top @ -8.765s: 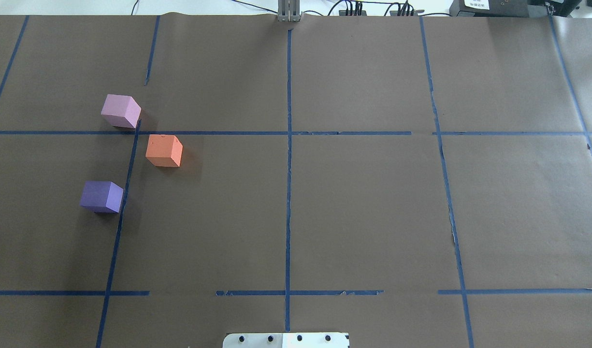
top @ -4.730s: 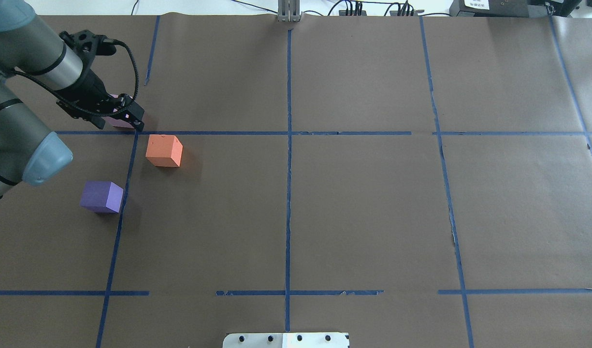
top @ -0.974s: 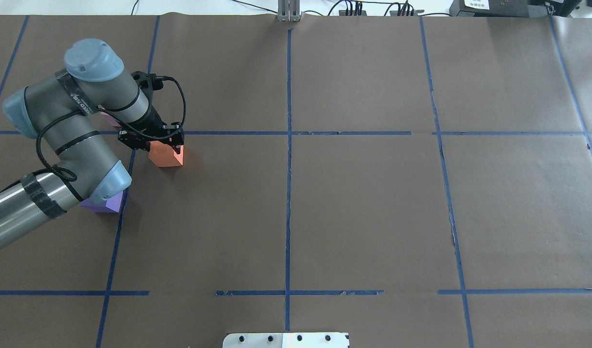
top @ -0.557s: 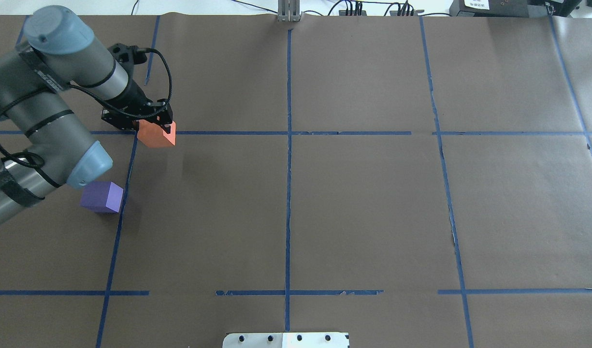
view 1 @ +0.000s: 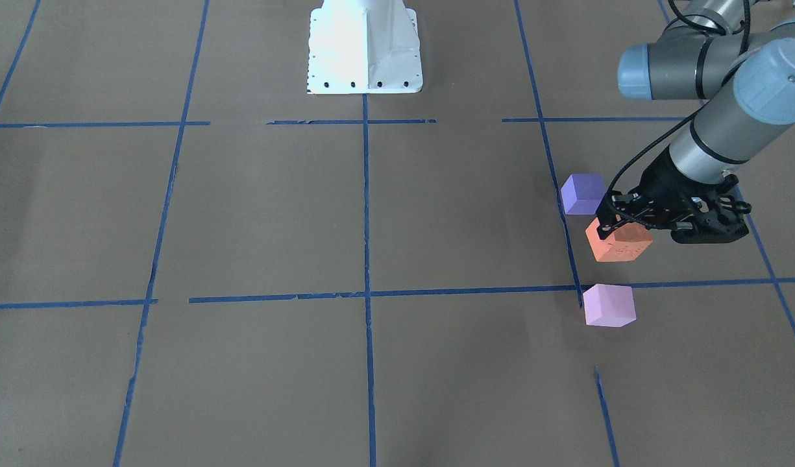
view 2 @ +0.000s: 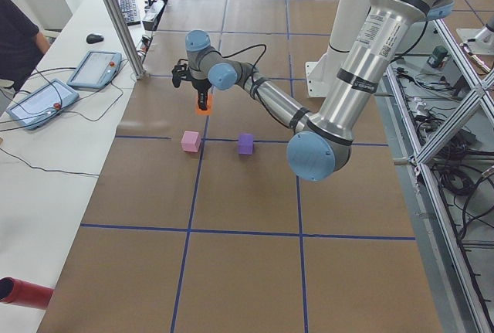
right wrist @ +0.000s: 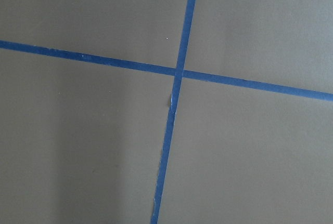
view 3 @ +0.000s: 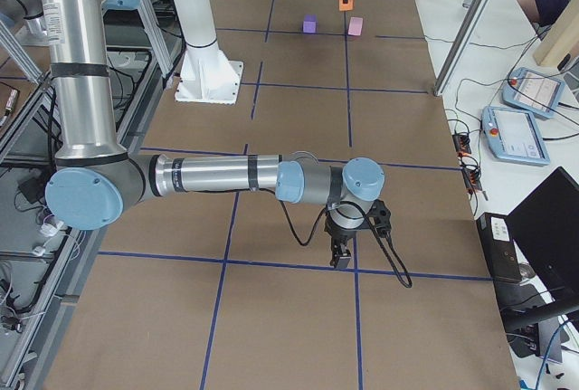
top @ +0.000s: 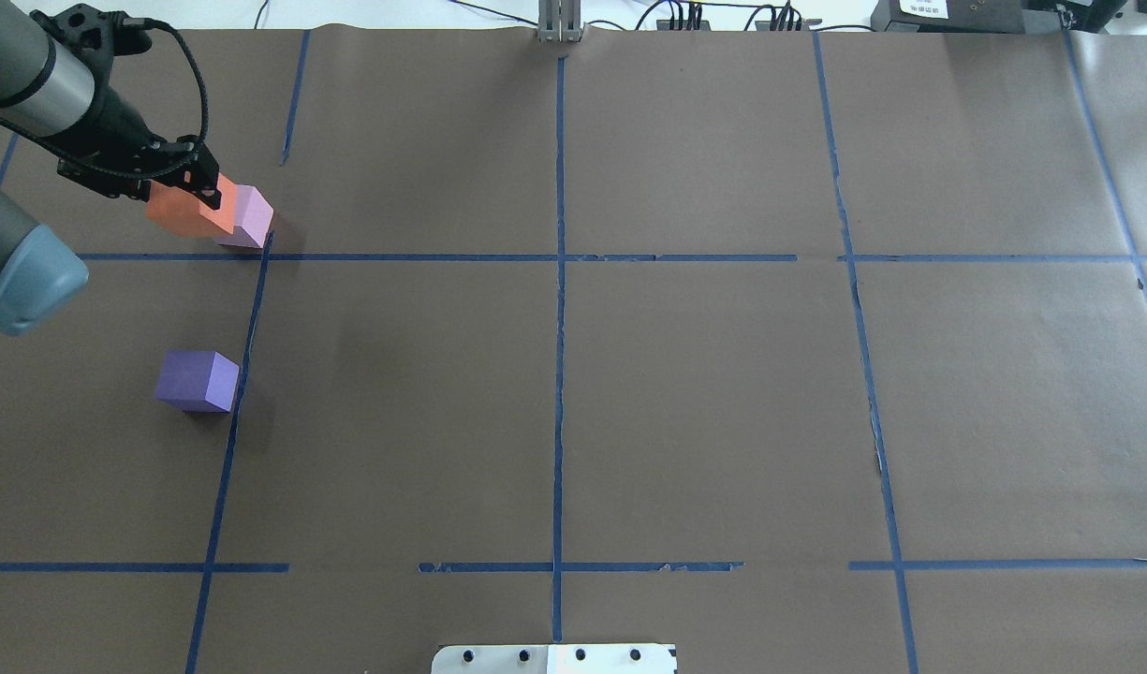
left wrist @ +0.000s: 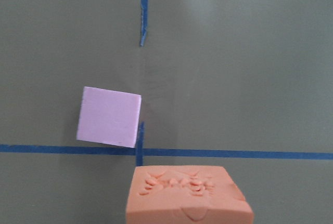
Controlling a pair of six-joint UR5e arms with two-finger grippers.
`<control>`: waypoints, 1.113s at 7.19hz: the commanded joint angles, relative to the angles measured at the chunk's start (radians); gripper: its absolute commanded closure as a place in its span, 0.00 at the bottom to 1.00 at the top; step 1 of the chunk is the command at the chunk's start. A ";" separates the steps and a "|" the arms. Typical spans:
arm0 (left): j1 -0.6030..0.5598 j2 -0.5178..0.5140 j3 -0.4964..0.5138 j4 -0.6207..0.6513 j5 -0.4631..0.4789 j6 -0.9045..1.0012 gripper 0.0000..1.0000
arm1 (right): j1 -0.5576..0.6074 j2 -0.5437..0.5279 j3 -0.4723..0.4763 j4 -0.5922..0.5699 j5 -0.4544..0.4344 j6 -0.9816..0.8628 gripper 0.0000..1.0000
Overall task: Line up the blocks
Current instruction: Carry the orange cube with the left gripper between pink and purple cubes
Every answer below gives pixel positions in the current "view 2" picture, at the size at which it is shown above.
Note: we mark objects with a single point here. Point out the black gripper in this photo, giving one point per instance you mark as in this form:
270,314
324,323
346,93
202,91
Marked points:
200,86

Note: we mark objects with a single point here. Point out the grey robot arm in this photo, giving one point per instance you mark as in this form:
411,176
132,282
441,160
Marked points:
365,37

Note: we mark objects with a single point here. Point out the light pink foam cube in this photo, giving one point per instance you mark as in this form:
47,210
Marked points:
191,141

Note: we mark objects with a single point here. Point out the dark purple foam cube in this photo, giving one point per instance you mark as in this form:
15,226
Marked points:
245,144

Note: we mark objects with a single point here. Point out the far blue teach pendant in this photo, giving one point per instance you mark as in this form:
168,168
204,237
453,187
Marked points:
96,70

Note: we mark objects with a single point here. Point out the blue teach pendant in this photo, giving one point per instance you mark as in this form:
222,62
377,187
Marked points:
96,70
42,105

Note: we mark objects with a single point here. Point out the black keyboard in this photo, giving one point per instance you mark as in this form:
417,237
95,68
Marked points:
130,11

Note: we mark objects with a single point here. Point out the black computer mouse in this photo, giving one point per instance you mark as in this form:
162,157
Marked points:
94,38

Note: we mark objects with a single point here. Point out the near blue teach pendant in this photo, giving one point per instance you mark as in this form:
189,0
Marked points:
42,105

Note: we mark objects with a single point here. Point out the person in dark shirt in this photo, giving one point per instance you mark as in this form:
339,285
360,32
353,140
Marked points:
22,45

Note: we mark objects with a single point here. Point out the red bottle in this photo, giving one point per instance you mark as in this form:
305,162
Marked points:
23,293

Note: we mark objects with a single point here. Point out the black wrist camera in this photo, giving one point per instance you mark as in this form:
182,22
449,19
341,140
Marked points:
180,73

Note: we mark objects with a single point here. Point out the aluminium frame post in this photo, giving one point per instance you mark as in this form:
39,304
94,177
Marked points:
125,38

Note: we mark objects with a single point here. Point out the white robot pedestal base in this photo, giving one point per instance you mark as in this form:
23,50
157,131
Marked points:
349,19

